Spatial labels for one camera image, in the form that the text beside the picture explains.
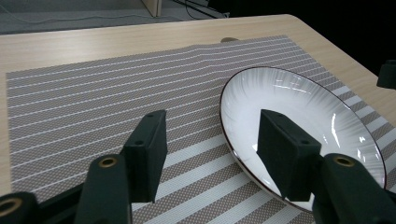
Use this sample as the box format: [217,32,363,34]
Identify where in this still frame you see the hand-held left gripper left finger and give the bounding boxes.
[120,108,169,204]

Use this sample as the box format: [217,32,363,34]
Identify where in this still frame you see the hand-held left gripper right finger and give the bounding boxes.
[256,108,323,203]

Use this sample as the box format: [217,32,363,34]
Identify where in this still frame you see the white plate with dark rim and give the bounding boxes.
[219,66,388,213]

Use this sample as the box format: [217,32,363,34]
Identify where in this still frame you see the striped woven placemat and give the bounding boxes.
[6,34,396,224]

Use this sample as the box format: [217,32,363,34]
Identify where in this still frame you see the light wooden desk leg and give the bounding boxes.
[141,0,163,18]

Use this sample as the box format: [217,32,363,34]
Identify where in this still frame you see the thin white floor cable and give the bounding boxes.
[0,5,157,25]

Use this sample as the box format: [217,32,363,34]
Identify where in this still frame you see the black cables from outlet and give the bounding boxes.
[173,0,231,19]

